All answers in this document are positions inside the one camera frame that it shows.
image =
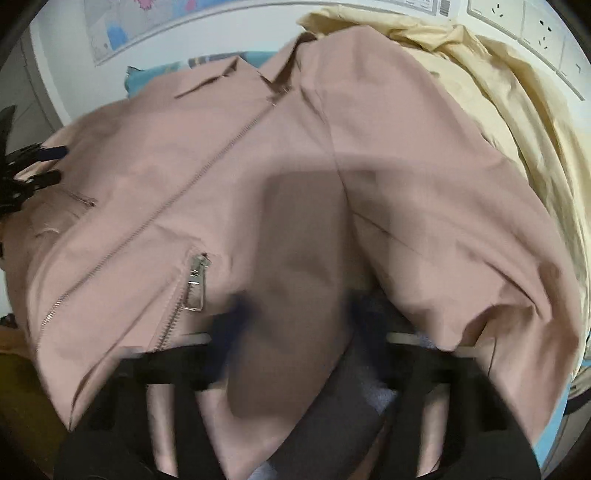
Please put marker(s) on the white wall socket panel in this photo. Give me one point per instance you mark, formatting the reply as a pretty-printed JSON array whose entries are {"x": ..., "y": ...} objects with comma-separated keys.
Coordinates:
[{"x": 543, "y": 34}]

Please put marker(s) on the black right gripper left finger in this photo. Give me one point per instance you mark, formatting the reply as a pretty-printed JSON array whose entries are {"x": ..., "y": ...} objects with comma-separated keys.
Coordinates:
[{"x": 112, "y": 439}]

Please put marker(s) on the pink zip jacket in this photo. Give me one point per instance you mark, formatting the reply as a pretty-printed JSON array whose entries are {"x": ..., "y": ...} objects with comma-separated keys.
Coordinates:
[{"x": 96, "y": 267}]

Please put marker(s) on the white bed headboard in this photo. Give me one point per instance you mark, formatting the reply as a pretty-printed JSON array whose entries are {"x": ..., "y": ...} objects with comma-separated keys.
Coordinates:
[{"x": 74, "y": 84}]

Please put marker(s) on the cream yellow garment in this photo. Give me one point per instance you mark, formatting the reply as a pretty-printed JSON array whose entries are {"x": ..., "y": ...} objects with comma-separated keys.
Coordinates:
[{"x": 508, "y": 92}]

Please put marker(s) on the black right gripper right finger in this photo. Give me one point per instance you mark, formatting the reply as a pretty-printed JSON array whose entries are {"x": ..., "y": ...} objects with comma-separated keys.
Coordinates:
[{"x": 448, "y": 420}]

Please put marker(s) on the wall map poster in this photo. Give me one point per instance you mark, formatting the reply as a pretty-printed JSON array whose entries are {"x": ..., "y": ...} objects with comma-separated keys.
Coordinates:
[{"x": 113, "y": 27}]

